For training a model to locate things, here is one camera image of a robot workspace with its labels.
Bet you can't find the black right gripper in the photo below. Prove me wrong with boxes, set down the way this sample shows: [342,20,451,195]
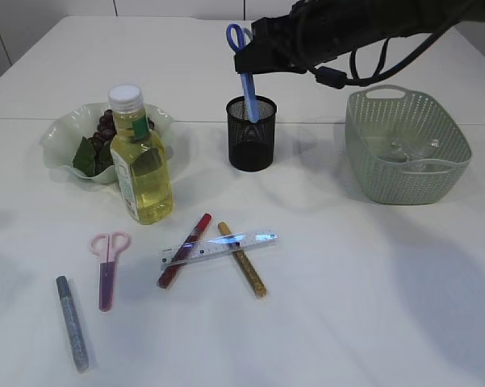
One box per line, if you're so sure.
[234,11,333,75]

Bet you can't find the blue scissors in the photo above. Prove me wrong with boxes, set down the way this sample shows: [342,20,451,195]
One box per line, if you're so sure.
[226,23,260,123]

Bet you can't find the yellow tea bottle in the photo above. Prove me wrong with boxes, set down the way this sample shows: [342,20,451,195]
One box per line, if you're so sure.
[108,84,174,225]

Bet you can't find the clear plastic sheet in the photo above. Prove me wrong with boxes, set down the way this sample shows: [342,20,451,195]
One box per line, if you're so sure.
[378,138,440,163]

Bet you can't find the purple artificial grape bunch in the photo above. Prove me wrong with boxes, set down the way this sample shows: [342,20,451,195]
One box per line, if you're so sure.
[73,108,166,179]

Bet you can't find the clear plastic ruler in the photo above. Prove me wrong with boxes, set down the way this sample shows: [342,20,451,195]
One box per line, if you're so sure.
[158,229,278,270]

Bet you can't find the gold glitter pen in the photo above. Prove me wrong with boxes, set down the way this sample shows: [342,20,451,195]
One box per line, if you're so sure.
[217,222,267,298]

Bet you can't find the pink scissors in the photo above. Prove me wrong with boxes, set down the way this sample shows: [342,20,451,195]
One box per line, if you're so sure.
[89,231,132,312]

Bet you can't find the silver glitter pen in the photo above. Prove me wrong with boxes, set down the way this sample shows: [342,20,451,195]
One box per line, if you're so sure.
[56,276,90,373]

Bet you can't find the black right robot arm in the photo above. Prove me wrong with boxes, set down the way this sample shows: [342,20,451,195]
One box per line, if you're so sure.
[234,1,485,89]

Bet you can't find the black mesh pen holder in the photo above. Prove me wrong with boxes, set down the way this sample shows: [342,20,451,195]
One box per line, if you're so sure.
[226,95,277,172]

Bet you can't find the green plastic woven basket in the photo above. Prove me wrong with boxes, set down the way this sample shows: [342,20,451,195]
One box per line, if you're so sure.
[345,85,472,206]

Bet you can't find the red glitter pen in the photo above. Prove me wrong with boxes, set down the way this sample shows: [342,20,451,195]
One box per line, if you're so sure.
[157,213,212,289]

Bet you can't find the green wavy glass plate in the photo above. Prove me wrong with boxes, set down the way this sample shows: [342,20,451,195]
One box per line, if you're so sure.
[40,102,174,185]

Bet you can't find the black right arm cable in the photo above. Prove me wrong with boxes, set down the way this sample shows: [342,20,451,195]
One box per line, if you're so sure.
[308,0,477,90]

